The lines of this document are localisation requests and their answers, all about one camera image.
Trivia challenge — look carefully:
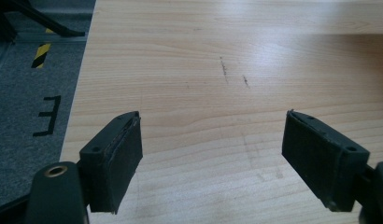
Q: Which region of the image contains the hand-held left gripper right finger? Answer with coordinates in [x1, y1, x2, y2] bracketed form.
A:
[281, 108, 371, 213]

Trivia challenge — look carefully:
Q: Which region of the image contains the black floor tape mark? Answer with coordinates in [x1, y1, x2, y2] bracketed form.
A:
[32, 94, 63, 138]

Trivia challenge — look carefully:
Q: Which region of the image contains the black stand leg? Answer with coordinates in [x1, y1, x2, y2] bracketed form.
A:
[0, 0, 87, 44]

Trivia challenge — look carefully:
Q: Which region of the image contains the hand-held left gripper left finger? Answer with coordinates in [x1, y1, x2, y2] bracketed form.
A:
[78, 110, 144, 216]

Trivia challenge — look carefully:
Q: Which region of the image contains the yellow black striped floor tape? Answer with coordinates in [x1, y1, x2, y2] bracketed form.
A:
[30, 27, 56, 70]

